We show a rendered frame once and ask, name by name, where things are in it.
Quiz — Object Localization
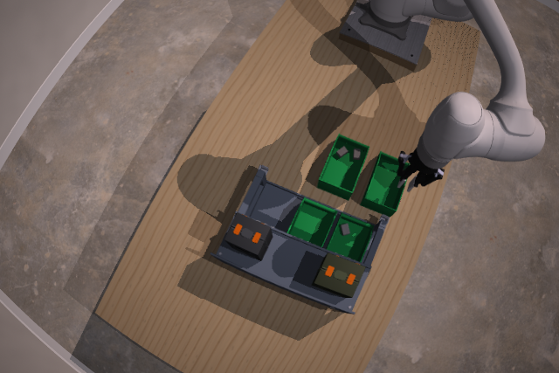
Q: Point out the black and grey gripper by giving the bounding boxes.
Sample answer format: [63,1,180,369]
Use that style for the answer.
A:
[397,148,445,192]

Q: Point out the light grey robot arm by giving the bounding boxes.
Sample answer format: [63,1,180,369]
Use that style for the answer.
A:
[356,0,545,169]

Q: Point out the grey metal shelf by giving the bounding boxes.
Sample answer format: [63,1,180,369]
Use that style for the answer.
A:
[210,165,390,314]

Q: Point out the green bin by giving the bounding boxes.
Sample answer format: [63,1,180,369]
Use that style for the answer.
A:
[326,214,374,262]
[361,151,407,217]
[287,198,337,247]
[317,134,369,200]

